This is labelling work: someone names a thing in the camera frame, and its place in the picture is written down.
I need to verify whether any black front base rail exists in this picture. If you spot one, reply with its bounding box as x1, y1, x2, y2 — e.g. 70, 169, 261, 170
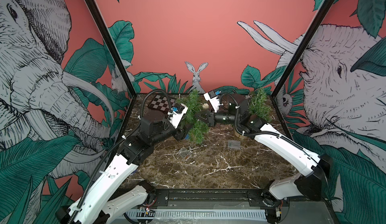
146, 187, 330, 210

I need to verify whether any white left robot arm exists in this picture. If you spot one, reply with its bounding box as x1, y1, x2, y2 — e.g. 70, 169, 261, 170
55, 89, 189, 224

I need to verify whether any large green christmas tree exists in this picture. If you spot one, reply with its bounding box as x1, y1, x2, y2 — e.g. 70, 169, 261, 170
176, 90, 209, 145

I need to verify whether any clear plastic box right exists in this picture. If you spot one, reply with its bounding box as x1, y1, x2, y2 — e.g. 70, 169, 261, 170
228, 140, 241, 150

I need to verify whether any black right corner post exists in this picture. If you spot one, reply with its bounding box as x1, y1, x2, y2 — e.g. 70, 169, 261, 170
270, 0, 335, 98

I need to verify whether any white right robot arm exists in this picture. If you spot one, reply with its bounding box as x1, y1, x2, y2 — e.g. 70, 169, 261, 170
195, 90, 333, 207

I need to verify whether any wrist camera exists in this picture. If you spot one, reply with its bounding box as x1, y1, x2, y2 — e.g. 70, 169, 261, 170
168, 103, 188, 128
204, 90, 221, 112

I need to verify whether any brown checkered chess board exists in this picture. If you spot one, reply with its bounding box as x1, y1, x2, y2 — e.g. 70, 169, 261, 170
147, 94, 169, 113

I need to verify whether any black corner post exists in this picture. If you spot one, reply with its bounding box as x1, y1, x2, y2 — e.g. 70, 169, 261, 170
84, 0, 137, 97
270, 0, 335, 98

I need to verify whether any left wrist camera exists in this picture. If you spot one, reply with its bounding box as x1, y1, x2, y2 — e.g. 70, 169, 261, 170
168, 103, 188, 128

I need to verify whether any clear plastic battery box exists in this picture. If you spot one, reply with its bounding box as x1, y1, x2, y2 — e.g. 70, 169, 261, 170
178, 147, 192, 161

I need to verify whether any black left corner post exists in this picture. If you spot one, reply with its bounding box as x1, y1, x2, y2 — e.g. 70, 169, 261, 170
84, 0, 137, 97

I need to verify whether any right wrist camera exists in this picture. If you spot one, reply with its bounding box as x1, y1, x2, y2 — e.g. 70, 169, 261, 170
204, 90, 221, 112

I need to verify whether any small green christmas tree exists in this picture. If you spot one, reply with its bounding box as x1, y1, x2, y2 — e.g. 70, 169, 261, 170
234, 88, 273, 138

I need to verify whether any white ventilation grille strip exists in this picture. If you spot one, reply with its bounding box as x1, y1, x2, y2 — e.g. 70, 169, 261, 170
125, 210, 267, 222

